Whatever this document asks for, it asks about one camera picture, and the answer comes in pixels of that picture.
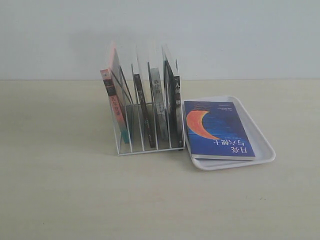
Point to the dark brown spine book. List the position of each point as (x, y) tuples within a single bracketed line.
[(139, 86)]

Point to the pink spine book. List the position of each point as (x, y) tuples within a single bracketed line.
[(111, 77)]

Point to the black spine book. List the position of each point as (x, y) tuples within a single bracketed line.
[(172, 86)]

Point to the white plastic tray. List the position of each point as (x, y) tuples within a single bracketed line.
[(264, 153)]

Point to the white wire book rack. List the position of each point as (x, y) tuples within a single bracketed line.
[(138, 142)]

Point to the grey spine book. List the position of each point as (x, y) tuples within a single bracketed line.
[(156, 88)]

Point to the blue moon cover book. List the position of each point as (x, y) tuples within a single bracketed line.
[(215, 131)]

